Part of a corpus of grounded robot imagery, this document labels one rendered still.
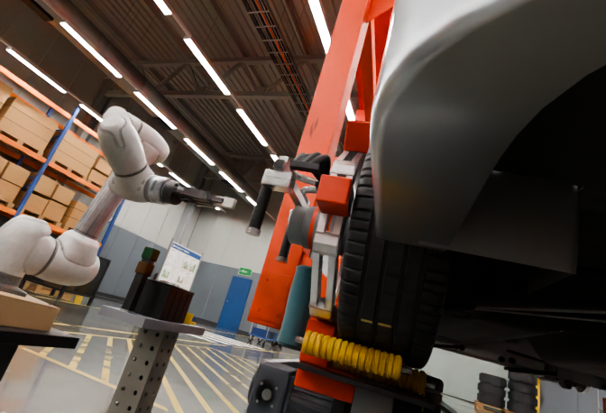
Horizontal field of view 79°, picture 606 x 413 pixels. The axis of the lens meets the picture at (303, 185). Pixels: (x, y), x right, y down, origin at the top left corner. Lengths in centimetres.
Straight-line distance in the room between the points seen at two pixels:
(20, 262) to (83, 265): 22
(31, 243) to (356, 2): 206
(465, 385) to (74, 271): 1314
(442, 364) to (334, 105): 1261
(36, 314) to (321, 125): 142
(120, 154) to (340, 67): 133
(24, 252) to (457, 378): 1328
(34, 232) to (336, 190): 121
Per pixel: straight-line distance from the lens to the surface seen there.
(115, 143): 120
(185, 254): 1069
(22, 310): 166
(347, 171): 98
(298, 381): 112
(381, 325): 94
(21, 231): 171
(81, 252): 177
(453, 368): 1407
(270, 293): 165
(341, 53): 222
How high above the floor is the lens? 52
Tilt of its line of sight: 21 degrees up
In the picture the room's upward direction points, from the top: 16 degrees clockwise
